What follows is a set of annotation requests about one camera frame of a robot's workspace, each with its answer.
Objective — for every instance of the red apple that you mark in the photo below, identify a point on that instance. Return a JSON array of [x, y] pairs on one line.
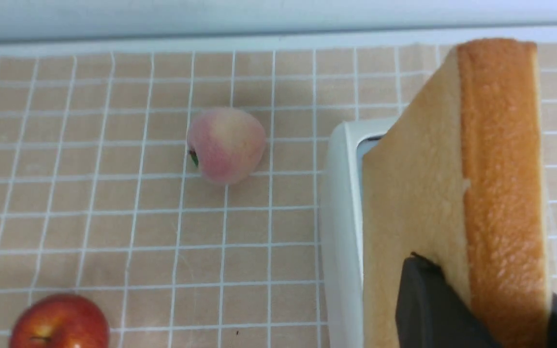
[[61, 320]]

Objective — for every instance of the toast slice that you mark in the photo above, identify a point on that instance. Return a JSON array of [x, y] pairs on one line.
[[459, 180]]

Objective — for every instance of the white two-slot toaster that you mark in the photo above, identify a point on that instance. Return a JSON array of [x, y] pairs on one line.
[[341, 227]]

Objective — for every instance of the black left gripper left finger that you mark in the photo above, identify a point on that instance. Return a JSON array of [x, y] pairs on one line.
[[430, 314]]

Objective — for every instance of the checkered orange tablecloth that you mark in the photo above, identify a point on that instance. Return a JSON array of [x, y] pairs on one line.
[[98, 195]]

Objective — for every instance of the pink peach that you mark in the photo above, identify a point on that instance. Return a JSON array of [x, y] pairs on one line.
[[226, 144]]

